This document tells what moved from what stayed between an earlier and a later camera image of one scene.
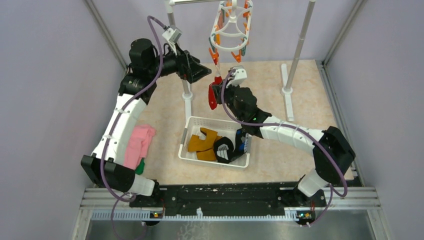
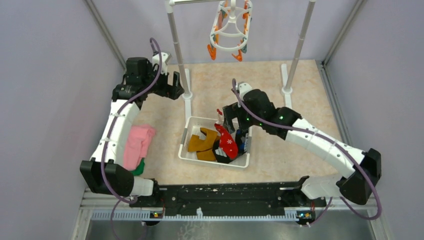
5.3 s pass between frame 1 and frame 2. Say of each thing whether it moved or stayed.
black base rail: stayed
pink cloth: stayed
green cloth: stayed
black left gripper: moved
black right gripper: moved
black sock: stayed
